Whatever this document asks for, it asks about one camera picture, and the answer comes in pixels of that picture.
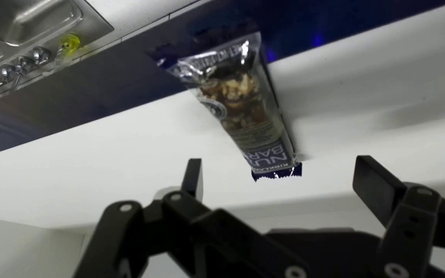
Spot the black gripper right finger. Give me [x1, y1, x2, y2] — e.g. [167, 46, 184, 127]
[353, 154, 445, 278]

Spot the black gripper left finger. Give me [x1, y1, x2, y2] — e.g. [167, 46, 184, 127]
[73, 157, 306, 278]

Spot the blue nut snack bar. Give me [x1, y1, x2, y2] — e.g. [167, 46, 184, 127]
[155, 29, 305, 182]

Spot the chrome sink faucet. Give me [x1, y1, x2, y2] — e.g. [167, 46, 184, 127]
[0, 45, 54, 102]

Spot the stainless steel sink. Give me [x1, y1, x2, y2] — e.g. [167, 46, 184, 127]
[0, 0, 116, 106]

